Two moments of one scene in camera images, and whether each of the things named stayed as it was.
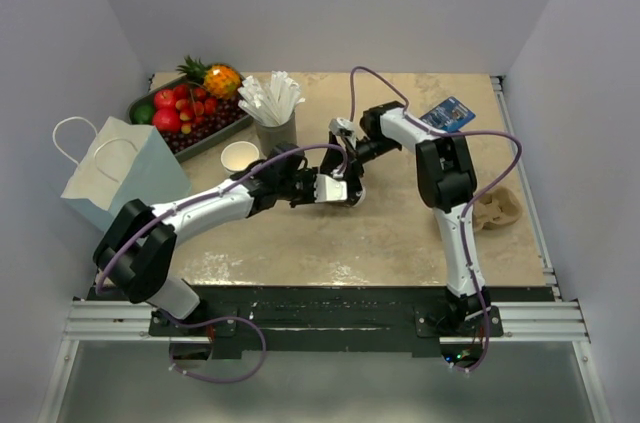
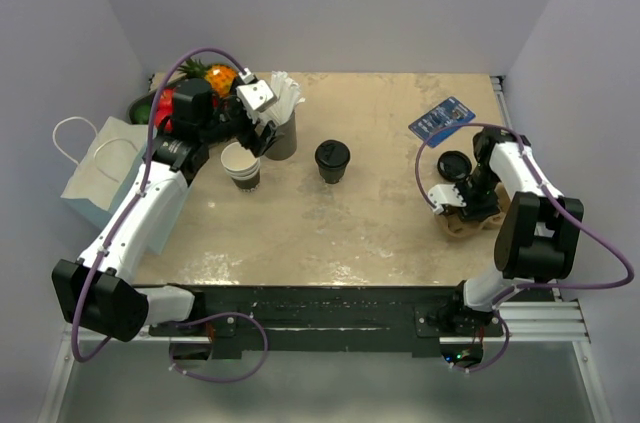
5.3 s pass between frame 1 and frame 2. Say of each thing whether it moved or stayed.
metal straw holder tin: stayed
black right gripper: moved
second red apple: stayed
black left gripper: moved
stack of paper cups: stayed
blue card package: stayed
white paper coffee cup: moved
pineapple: stayed
